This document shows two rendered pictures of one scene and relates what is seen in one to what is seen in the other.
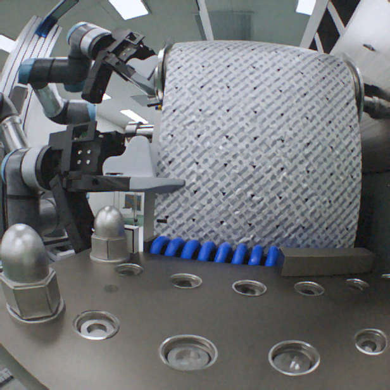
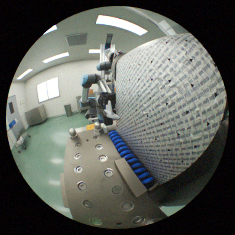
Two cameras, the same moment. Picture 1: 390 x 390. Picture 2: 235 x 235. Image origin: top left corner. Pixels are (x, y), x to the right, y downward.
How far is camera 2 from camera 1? 0.20 m
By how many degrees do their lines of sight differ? 57
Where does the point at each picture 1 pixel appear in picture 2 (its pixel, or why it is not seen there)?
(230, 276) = (107, 152)
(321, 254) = (123, 172)
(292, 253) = (117, 162)
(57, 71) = (108, 66)
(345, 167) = (181, 153)
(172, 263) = (105, 140)
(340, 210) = (164, 168)
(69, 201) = not seen: hidden behind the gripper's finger
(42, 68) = (102, 66)
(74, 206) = not seen: hidden behind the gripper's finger
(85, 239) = (105, 122)
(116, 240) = (96, 130)
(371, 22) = not seen: outside the picture
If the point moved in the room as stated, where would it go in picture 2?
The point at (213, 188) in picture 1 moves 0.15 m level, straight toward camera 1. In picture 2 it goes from (125, 124) to (68, 140)
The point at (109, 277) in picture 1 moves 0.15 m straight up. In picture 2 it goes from (90, 137) to (81, 93)
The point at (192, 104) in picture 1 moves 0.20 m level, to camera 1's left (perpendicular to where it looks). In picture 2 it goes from (121, 89) to (96, 88)
